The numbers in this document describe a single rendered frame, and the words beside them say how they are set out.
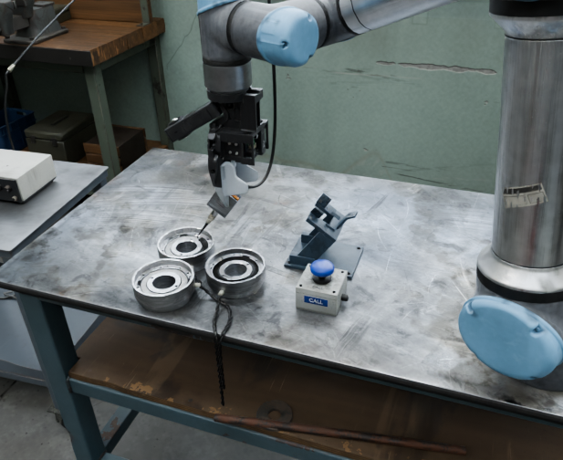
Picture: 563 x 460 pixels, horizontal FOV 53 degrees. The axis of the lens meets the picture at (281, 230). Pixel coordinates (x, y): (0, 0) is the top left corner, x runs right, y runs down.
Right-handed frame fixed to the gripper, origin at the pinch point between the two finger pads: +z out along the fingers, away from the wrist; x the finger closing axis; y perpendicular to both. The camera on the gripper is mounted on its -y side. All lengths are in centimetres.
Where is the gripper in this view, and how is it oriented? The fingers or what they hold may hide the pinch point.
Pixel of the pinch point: (226, 195)
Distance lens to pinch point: 101.2
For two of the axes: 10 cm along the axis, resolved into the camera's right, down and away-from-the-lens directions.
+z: 0.2, 8.4, 5.4
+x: 3.2, -5.2, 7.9
